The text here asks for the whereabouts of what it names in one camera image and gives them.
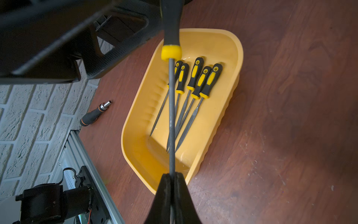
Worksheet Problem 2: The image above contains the yellow plastic storage tray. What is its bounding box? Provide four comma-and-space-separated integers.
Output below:
121, 29, 243, 193

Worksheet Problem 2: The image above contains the aluminium front rail frame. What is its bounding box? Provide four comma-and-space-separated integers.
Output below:
49, 130, 124, 224

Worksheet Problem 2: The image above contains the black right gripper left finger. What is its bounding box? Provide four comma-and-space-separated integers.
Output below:
144, 174, 172, 224

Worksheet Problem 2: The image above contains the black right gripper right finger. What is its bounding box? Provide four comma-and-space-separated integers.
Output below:
174, 172, 201, 224

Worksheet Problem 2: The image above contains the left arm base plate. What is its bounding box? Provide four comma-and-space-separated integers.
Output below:
75, 166, 110, 224

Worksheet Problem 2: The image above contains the black orange screwdriver handle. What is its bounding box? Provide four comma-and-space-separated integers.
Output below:
80, 100, 112, 127

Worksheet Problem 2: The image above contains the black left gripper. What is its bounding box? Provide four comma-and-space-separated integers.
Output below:
0, 0, 194, 85

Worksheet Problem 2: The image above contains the black yellow needle file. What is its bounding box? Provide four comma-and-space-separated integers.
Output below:
150, 60, 184, 136
174, 61, 189, 116
175, 57, 208, 138
175, 63, 223, 152
160, 1, 185, 180
175, 65, 212, 138

